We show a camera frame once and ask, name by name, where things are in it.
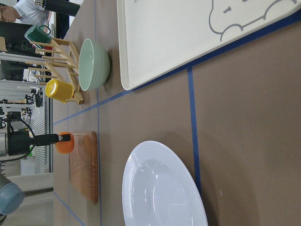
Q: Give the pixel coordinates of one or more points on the white ceramic plate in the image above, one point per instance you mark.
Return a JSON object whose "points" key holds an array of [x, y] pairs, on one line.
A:
{"points": [[158, 189]]}

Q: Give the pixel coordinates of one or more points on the white cartoon tray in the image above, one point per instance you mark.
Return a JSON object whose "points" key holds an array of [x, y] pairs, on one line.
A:
{"points": [[157, 36]]}

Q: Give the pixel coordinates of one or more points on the green ceramic bowl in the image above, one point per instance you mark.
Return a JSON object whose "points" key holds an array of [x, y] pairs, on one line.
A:
{"points": [[94, 65]]}

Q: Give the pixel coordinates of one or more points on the dark green mug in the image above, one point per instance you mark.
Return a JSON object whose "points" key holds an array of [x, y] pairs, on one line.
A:
{"points": [[38, 33]]}

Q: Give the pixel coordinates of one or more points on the wooden cutting board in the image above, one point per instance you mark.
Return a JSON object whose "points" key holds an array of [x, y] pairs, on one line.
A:
{"points": [[83, 165]]}

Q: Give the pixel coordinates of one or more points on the orange fruit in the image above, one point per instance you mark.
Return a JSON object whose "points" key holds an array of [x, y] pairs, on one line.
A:
{"points": [[66, 143]]}

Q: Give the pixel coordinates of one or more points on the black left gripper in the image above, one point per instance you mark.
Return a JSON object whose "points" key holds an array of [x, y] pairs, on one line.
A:
{"points": [[19, 142]]}

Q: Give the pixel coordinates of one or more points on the yellow mug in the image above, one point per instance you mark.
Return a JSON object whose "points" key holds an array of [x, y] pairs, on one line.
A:
{"points": [[59, 90]]}

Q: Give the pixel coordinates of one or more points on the person in white shirt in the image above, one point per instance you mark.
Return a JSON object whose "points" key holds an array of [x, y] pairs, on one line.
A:
{"points": [[24, 12]]}

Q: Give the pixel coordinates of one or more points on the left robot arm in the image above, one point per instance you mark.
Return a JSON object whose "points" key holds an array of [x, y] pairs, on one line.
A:
{"points": [[11, 195]]}

